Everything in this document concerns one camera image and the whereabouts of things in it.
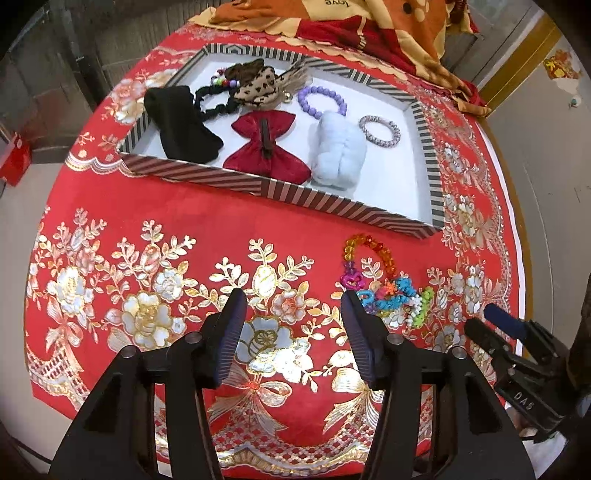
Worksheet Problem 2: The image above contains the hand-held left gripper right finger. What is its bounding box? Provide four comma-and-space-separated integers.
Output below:
339, 290, 539, 480

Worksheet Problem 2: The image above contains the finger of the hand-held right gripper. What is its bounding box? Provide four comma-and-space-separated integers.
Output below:
464, 318, 514, 367
483, 303, 529, 341

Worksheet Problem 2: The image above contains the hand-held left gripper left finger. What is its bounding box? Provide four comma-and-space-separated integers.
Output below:
48, 288, 250, 480

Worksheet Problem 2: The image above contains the blue plastic hair tie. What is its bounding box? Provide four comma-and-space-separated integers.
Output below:
360, 276, 419, 315

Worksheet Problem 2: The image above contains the green white plastic hair tie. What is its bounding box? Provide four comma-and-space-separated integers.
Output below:
390, 286, 435, 330

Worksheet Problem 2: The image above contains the rainbow bead bracelet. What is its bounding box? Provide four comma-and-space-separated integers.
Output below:
342, 234, 397, 288

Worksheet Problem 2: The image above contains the striped tray box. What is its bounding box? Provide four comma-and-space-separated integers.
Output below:
117, 42, 446, 240

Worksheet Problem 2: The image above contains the light blue fluffy scrunchie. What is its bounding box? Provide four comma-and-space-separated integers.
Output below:
308, 112, 368, 189

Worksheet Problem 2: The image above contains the silver braided bracelet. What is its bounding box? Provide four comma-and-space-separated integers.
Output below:
359, 115, 400, 148

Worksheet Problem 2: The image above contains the black scrunchie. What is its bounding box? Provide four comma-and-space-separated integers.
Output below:
194, 85, 242, 122

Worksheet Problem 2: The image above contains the purple bead bracelet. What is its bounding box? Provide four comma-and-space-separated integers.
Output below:
298, 86, 348, 121

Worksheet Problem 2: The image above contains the leopard print bow hair clip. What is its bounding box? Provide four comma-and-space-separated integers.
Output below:
226, 58, 310, 110

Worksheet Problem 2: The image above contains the beaded black hair tie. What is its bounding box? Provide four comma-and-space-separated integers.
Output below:
210, 69, 241, 91

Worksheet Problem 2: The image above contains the red floral tablecloth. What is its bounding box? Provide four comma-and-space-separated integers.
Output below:
23, 21, 518, 478

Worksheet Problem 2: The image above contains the red bow hair clip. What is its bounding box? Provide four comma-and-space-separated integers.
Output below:
222, 111, 312, 184

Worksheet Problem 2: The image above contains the black fabric headband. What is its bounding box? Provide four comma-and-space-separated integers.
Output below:
144, 85, 225, 163

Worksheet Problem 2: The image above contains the red yellow paper decoration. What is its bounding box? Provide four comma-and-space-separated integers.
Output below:
542, 48, 583, 82

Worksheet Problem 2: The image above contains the red box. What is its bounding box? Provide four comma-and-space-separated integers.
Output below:
0, 131, 33, 188

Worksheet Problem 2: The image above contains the orange red printed blanket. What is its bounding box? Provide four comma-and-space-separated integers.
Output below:
189, 0, 492, 118

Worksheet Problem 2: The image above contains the yellow door frame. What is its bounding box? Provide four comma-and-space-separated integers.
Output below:
478, 14, 557, 118

